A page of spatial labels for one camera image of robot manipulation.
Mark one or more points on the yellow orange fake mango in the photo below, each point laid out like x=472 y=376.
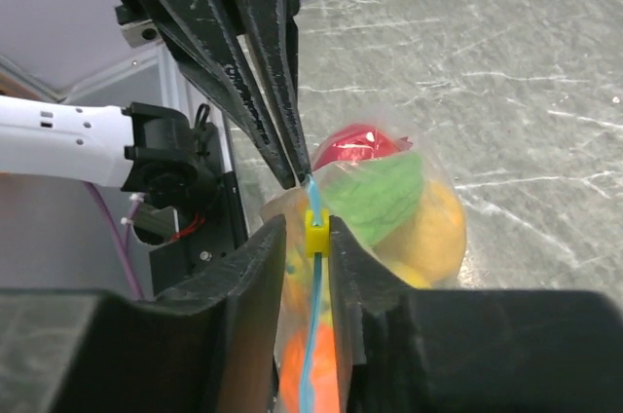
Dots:
x=428 y=248

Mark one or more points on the clear zip top bag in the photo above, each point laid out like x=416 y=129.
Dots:
x=300 y=297

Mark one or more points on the red fake apple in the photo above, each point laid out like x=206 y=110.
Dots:
x=358 y=142

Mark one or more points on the orange fake fruit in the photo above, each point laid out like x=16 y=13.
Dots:
x=323 y=371

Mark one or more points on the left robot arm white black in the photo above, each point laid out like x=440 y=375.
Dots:
x=138 y=148

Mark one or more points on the green fake vegetable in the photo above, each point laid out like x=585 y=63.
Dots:
x=376 y=196

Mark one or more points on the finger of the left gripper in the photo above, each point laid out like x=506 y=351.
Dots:
x=272 y=34
x=208 y=41

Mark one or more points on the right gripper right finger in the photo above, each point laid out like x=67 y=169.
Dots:
x=401 y=349

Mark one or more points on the yellow bag slider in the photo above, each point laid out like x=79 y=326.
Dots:
x=317 y=233

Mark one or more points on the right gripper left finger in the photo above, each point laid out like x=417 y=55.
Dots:
x=204 y=345

